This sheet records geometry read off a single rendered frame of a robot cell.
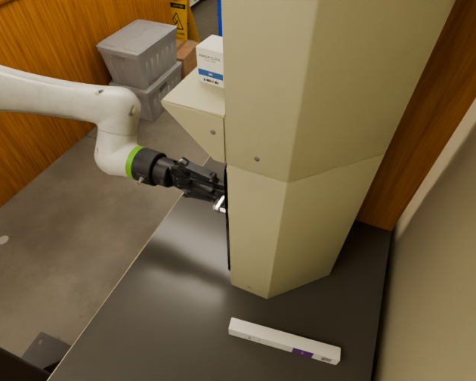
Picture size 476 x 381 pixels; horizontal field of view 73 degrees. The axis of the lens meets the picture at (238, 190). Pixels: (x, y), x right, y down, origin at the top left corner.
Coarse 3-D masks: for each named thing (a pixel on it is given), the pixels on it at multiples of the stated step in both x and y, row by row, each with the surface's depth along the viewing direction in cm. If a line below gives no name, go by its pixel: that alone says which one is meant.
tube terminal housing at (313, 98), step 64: (256, 0) 35; (320, 0) 32; (384, 0) 35; (448, 0) 38; (256, 64) 40; (320, 64) 38; (384, 64) 42; (256, 128) 47; (320, 128) 46; (384, 128) 52; (256, 192) 57; (320, 192) 59; (256, 256) 74; (320, 256) 80
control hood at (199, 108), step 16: (192, 80) 55; (176, 96) 52; (192, 96) 52; (208, 96) 52; (176, 112) 52; (192, 112) 50; (208, 112) 49; (224, 112) 49; (192, 128) 53; (208, 128) 51; (224, 128) 50; (208, 144) 54; (224, 144) 53; (224, 160) 55
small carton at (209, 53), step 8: (208, 40) 52; (216, 40) 52; (200, 48) 50; (208, 48) 50; (216, 48) 50; (200, 56) 51; (208, 56) 51; (216, 56) 50; (200, 64) 52; (208, 64) 52; (216, 64) 51; (200, 72) 53; (208, 72) 53; (216, 72) 52; (200, 80) 55; (208, 80) 54; (216, 80) 53
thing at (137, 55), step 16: (128, 32) 271; (144, 32) 271; (160, 32) 271; (176, 32) 281; (112, 48) 251; (128, 48) 251; (144, 48) 250; (160, 48) 270; (176, 48) 293; (112, 64) 263; (128, 64) 256; (144, 64) 257; (160, 64) 279; (128, 80) 270; (144, 80) 265
